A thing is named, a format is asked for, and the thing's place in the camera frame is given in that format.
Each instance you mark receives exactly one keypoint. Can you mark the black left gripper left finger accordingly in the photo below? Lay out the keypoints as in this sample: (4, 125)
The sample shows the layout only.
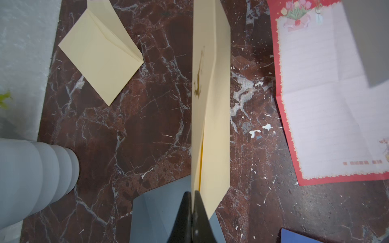
(182, 231)

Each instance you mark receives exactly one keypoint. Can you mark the cream yellow envelope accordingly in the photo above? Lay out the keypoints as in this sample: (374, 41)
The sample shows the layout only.
(102, 50)
(210, 106)

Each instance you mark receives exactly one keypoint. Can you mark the artificial flower plant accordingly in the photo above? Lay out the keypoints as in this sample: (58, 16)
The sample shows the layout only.
(4, 98)

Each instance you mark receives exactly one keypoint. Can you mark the red bordered pink letter paper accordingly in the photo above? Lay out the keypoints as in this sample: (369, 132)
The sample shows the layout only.
(332, 79)

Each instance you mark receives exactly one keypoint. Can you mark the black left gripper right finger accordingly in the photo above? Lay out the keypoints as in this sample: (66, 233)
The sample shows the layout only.
(201, 228)

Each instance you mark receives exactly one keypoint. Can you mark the white ribbed flower pot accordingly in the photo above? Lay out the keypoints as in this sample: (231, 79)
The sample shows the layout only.
(33, 176)

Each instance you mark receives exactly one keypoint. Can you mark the blue floral letter paper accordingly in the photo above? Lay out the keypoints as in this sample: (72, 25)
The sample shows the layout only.
(292, 237)

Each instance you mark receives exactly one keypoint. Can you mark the grey-blue paper envelope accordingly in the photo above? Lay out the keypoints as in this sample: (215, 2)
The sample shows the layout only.
(154, 212)

